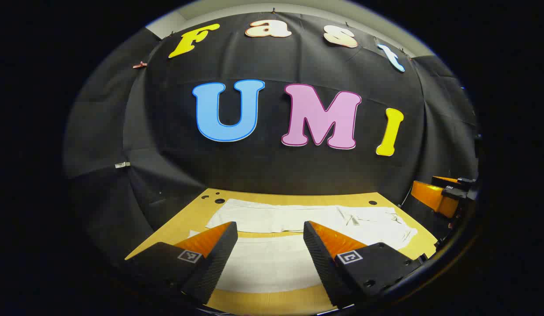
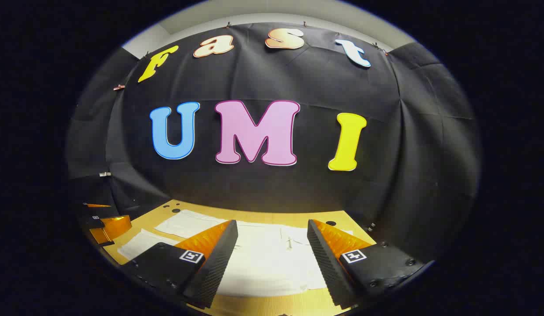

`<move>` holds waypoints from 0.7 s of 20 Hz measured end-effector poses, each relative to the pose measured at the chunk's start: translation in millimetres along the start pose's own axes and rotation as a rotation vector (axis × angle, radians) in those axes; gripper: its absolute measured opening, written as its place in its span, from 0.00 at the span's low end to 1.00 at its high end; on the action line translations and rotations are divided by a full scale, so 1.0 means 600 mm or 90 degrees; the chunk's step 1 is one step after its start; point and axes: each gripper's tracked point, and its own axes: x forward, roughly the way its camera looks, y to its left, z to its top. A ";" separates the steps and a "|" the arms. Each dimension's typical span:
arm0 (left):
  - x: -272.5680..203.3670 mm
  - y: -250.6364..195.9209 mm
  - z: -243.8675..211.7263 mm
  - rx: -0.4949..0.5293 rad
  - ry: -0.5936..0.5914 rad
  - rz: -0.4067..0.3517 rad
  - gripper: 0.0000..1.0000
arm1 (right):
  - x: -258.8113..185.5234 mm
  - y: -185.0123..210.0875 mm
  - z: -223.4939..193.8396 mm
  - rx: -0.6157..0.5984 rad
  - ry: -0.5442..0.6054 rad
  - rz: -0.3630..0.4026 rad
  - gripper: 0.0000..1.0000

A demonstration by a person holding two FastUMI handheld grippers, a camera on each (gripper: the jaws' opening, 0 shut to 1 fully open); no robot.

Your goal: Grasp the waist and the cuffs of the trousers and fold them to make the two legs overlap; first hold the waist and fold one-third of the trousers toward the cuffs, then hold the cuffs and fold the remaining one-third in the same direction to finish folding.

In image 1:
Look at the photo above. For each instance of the small orange clip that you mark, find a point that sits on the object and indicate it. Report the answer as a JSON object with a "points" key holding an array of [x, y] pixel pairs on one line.
{"points": [[140, 65]]}

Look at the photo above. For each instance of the black backdrop cloth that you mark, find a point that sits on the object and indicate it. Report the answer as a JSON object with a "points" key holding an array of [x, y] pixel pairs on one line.
{"points": [[272, 175]]}

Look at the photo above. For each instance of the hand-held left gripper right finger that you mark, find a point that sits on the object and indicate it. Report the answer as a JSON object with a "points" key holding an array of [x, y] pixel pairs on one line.
{"points": [[320, 259]]}

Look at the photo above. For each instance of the white jeans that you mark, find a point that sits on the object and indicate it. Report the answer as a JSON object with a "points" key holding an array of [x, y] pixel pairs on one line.
{"points": [[272, 263]]}

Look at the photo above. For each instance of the small white clip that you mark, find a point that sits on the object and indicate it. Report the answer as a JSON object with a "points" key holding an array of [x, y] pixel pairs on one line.
{"points": [[122, 165]]}

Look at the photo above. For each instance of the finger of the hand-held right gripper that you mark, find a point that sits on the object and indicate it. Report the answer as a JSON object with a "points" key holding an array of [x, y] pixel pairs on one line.
{"points": [[443, 179], [432, 197]]}

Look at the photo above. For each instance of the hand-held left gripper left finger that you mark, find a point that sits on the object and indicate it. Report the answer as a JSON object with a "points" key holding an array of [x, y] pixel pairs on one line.
{"points": [[219, 254]]}

